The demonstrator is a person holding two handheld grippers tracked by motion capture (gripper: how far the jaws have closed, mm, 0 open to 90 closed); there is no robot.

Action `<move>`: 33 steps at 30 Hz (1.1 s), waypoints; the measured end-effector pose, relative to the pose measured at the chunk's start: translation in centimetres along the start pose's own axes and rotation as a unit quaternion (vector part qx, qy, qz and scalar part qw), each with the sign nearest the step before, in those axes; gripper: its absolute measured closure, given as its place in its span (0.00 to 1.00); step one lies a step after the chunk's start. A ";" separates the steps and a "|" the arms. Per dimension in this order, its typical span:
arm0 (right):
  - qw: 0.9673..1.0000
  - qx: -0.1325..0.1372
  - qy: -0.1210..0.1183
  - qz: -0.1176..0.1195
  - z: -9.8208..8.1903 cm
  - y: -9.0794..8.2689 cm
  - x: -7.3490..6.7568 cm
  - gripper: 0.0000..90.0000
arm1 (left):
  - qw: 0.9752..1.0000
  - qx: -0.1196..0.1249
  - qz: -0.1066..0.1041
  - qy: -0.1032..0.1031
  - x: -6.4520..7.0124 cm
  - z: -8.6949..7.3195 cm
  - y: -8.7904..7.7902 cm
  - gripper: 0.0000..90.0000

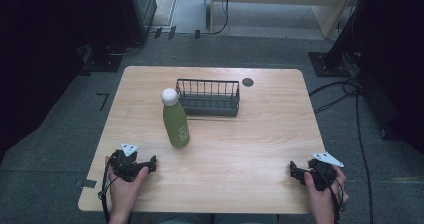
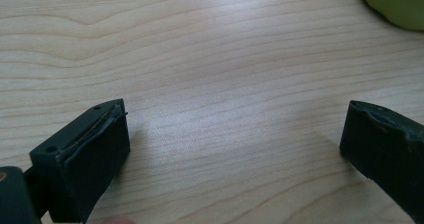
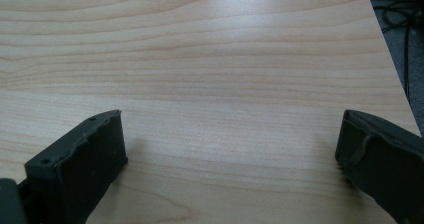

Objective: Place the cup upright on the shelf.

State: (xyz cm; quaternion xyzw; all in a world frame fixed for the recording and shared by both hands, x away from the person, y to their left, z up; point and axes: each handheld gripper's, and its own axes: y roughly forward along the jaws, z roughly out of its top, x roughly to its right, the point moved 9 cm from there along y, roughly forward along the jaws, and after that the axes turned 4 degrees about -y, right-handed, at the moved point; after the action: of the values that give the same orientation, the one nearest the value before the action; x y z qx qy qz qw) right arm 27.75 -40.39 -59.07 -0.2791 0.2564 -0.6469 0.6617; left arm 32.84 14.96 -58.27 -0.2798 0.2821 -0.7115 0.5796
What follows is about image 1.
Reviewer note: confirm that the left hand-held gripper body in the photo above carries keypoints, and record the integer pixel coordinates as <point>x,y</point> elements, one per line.
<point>126,166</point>

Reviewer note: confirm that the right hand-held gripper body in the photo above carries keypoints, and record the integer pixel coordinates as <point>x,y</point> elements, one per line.
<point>322,174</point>

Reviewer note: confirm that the green bottle with white cap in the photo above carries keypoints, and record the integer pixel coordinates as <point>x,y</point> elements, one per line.
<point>175,122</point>

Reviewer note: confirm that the person's right hand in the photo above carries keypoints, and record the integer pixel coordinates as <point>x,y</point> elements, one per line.
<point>321,200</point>

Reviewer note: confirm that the person's left hand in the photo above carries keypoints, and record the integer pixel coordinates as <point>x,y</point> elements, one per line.
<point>124,194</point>

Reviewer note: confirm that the dark round table grommet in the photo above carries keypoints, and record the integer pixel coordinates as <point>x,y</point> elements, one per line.
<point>247,82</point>

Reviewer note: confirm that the black metal stand with base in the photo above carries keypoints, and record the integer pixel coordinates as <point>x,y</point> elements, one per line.
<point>106,55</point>

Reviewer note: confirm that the dark curtain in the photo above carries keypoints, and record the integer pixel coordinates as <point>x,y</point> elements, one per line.
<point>396,67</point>
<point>40,50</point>

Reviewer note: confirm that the dark cabinet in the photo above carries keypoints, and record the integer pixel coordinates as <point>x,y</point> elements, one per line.
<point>144,4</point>

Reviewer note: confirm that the black slanted stand with base plate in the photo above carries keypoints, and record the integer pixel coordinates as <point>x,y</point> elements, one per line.
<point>333,62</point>

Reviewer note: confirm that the small dark floor bracket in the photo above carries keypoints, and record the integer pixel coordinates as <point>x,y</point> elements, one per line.
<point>158,32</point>
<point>197,34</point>

